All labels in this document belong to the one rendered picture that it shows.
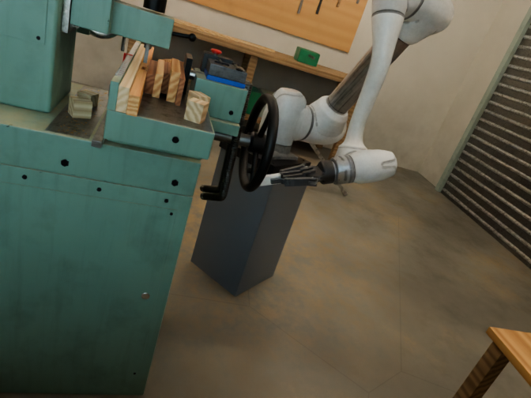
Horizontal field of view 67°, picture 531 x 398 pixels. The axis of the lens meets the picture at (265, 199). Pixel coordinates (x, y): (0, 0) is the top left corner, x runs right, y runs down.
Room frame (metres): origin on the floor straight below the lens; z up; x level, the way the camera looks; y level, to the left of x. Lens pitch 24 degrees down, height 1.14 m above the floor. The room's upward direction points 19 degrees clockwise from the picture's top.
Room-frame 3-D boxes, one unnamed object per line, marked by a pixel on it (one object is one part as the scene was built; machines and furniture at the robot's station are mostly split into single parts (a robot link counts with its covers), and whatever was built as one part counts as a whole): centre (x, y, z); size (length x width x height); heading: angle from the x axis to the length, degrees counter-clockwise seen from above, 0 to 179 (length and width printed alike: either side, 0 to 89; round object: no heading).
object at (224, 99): (1.08, 0.22, 0.91); 0.15 x 0.14 x 0.09; 20
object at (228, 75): (1.09, 0.21, 0.99); 0.13 x 0.11 x 0.06; 20
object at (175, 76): (1.00, 0.31, 0.94); 0.18 x 0.02 x 0.07; 20
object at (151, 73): (1.01, 0.37, 0.92); 0.19 x 0.02 x 0.05; 20
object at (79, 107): (0.90, 0.49, 0.82); 0.04 x 0.04 x 0.04; 47
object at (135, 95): (1.04, 0.41, 0.92); 0.67 x 0.02 x 0.04; 20
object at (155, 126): (1.05, 0.30, 0.87); 0.61 x 0.30 x 0.06; 20
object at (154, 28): (1.01, 0.41, 1.03); 0.14 x 0.07 x 0.09; 110
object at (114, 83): (1.00, 0.43, 0.93); 0.60 x 0.02 x 0.06; 20
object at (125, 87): (1.01, 0.42, 0.92); 0.60 x 0.02 x 0.05; 20
